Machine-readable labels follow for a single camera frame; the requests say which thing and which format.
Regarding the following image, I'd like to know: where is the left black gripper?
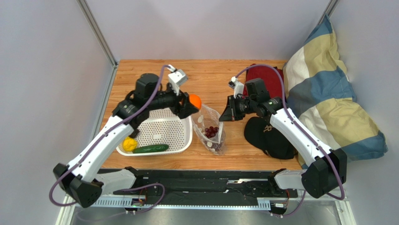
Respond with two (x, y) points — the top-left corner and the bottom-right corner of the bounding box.
(147, 84), (199, 120)

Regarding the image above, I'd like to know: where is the orange fruit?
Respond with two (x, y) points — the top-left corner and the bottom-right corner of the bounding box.
(189, 94), (202, 110)

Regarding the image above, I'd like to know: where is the clear zip top bag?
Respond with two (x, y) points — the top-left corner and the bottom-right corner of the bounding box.
(191, 104), (227, 156)

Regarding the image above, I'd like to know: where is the red grape bunch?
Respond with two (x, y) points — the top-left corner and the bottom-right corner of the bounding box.
(204, 126), (219, 138)

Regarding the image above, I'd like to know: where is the green cucumber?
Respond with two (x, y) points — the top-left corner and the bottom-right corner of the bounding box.
(133, 144), (169, 154)

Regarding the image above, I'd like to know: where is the yellow lemon toy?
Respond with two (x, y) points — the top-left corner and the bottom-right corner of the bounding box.
(122, 136), (138, 152)

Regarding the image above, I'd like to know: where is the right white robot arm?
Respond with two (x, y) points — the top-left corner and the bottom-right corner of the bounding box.
(219, 76), (347, 200)

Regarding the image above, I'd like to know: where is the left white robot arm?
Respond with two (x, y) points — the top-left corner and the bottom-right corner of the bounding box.
(51, 70), (201, 208)

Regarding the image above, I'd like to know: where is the white perforated plastic basket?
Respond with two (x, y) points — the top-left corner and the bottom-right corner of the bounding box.
(116, 108), (193, 157)

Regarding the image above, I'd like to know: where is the black baseball cap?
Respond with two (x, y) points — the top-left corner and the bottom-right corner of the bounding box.
(244, 117), (295, 160)

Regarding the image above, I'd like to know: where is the folded red cloth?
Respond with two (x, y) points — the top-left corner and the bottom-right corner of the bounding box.
(245, 67), (284, 98)

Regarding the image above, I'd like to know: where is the blue yellow checked pillow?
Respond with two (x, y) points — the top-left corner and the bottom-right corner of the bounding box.
(283, 15), (388, 162)

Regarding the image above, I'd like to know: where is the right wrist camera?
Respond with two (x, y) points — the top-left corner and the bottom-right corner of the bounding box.
(228, 76), (244, 98)

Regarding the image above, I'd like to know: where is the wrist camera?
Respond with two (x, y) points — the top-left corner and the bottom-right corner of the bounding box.
(228, 76), (244, 98)
(168, 67), (188, 96)

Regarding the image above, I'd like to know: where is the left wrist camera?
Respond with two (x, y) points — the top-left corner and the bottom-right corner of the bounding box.
(168, 67), (188, 96)

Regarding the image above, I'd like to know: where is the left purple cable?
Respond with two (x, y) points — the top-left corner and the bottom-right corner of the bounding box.
(48, 64), (177, 215)

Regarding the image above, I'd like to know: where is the purple cable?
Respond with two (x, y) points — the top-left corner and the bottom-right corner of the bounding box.
(48, 64), (177, 215)
(231, 64), (346, 218)

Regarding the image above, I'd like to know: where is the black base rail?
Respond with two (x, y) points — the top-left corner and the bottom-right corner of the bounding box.
(113, 170), (298, 208)

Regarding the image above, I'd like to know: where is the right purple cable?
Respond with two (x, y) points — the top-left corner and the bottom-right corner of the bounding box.
(231, 64), (346, 218)

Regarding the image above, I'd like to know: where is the aluminium frame post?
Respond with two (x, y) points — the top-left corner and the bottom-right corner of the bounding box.
(76, 0), (118, 68)

